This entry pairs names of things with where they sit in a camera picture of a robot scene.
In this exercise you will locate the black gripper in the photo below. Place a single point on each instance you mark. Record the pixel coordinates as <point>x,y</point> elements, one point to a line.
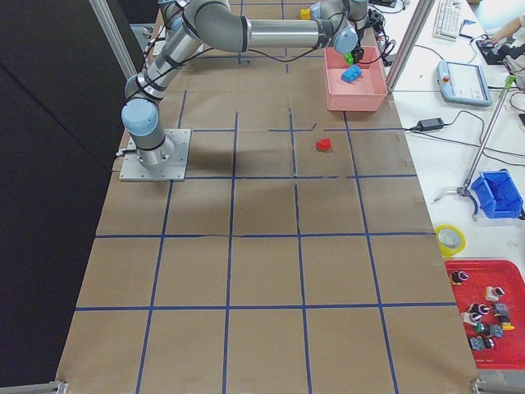
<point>358,54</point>

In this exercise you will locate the green toy block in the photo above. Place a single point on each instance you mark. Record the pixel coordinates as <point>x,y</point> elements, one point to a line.
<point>349,58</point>

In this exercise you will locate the blue toy block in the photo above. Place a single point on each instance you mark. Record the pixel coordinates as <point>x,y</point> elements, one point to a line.
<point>351,74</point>

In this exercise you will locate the pink plastic box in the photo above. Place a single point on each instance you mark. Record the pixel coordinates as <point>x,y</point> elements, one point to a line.
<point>365,94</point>

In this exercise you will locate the person hand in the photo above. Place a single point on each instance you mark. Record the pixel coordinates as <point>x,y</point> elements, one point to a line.
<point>508,29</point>

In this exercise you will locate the yellow toy block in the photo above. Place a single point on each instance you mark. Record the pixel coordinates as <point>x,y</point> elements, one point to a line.
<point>305,14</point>

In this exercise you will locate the white keyboard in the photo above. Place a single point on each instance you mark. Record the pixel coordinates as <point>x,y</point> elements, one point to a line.
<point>447,22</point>

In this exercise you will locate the red toy block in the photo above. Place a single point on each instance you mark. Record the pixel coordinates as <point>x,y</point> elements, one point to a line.
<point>324,145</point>

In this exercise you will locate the black laptop adapter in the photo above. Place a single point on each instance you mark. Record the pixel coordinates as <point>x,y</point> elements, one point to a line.
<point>430,124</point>

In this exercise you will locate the teach pendant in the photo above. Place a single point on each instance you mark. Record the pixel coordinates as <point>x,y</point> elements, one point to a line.
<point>463,83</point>

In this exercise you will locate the reacher grabber tool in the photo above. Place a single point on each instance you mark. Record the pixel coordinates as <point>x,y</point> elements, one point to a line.
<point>463,190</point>

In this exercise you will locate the blue storage bin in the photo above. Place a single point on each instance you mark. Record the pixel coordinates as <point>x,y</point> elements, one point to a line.
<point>498,195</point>

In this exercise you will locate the yellow tape roll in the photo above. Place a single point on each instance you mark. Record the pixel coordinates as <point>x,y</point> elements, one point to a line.
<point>451,240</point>

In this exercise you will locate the red parts tray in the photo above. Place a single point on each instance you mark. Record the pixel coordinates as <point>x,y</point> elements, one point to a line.
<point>490,298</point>

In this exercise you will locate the aluminium frame post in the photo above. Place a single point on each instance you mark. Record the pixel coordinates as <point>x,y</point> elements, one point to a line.
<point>411,35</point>

